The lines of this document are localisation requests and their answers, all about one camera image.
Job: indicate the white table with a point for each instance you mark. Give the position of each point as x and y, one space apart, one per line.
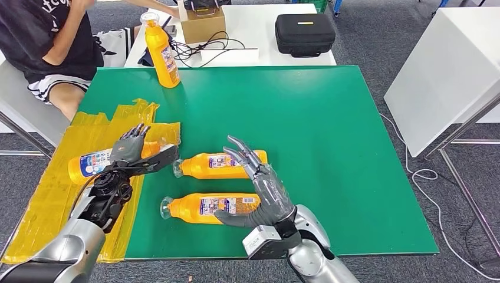
254 31
441 78

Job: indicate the person's left forearm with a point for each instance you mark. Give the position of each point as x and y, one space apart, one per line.
156 6

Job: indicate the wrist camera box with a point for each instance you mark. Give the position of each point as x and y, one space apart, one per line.
265 242
160 158

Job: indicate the orange plastic bottle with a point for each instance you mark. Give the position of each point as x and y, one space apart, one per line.
183 209
90 164
162 50
199 168

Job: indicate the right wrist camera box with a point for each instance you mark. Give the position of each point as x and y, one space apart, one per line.
265 242

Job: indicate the white bench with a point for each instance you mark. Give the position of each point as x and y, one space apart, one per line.
23 101

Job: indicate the brown cardboard box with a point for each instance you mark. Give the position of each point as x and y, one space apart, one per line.
203 29

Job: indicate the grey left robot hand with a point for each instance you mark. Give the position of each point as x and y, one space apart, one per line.
127 148

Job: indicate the yellow taped plastic sheet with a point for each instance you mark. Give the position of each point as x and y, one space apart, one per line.
58 211

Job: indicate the person's right forearm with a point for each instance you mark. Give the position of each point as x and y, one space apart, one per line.
68 31

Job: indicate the green plastic crate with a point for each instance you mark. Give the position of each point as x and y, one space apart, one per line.
312 4

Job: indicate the white flat box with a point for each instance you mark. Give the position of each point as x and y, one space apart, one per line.
228 56

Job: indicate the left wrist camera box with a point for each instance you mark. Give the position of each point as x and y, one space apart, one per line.
160 158

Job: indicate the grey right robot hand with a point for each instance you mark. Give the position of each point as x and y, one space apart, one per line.
273 199

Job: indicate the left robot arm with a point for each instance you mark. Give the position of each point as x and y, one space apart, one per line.
78 238

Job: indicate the black carrying case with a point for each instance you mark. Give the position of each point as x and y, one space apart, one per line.
304 35

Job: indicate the person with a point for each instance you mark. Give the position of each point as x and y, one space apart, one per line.
23 39

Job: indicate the white printed bag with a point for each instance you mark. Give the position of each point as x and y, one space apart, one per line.
115 47

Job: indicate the blue tablet case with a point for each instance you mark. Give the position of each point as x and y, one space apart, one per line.
146 58

